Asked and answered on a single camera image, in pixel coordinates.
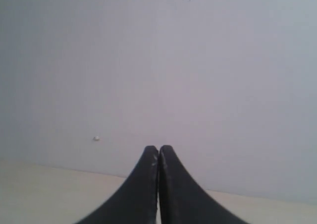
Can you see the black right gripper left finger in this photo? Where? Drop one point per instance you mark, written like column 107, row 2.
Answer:
column 135, row 201

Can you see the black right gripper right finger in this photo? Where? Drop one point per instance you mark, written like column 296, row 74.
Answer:
column 182, row 200

